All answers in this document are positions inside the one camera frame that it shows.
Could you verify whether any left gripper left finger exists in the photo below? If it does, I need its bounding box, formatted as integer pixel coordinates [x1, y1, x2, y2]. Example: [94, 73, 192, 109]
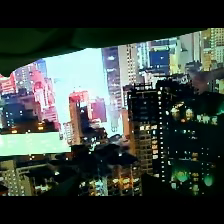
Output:
[41, 173, 82, 197]

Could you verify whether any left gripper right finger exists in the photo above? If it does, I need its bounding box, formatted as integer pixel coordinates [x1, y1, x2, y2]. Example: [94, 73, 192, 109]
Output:
[141, 172, 178, 197]

